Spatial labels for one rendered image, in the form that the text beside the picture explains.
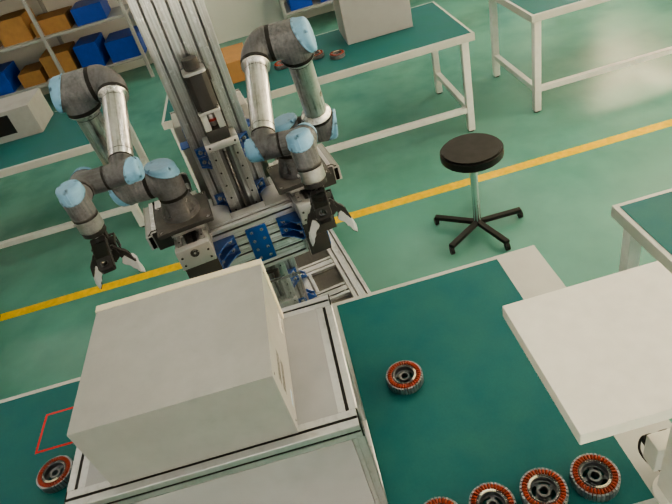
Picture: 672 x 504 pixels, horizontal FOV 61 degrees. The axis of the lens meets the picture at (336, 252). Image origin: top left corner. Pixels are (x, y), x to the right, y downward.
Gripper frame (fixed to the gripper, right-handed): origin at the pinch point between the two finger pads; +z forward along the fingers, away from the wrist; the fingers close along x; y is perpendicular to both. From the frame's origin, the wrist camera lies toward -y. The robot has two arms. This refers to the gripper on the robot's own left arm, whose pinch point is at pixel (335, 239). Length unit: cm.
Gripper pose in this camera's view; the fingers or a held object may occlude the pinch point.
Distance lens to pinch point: 175.6
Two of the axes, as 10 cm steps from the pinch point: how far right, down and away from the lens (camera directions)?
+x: -9.5, 3.1, 0.6
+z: 3.0, 8.2, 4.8
